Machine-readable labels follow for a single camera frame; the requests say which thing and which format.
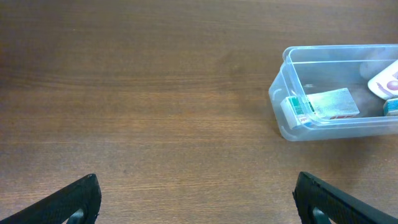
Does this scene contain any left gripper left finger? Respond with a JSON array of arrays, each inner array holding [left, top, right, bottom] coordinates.
[[1, 174, 101, 224]]

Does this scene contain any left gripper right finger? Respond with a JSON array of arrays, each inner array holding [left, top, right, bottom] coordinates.
[[293, 172, 397, 224]]

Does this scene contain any white green medicine box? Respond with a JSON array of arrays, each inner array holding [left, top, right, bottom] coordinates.
[[280, 88, 360, 129]]

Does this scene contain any small jar gold lid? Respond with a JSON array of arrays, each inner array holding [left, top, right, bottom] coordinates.
[[383, 98, 398, 116]]

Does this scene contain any white pump lotion bottle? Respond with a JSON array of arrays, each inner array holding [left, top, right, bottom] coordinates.
[[368, 61, 397, 100]]

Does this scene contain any clear plastic container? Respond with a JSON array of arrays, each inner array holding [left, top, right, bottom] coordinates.
[[269, 44, 397, 141]]

